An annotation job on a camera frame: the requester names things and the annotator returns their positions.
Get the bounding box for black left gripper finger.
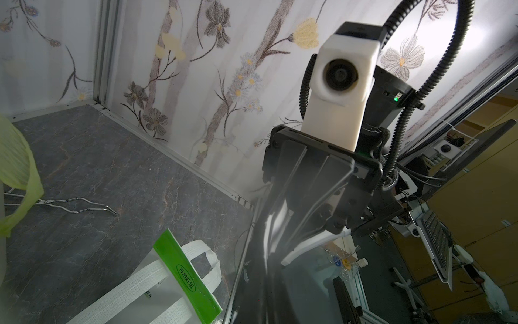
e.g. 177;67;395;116
230;202;291;323

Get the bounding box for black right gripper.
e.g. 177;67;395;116
263;126;382;235

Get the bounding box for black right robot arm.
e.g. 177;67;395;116
256;1;474;238

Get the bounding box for green and white takeout bag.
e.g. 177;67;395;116
71;229;223;323

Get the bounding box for grey laptop outside cell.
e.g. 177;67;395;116
410;119;517;288

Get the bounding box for yellow-green bin liner bag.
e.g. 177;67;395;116
1;116;44;237

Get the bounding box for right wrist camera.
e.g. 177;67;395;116
301;22;387;151

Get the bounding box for metal wire tongs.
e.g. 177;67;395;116
35;197;117;215

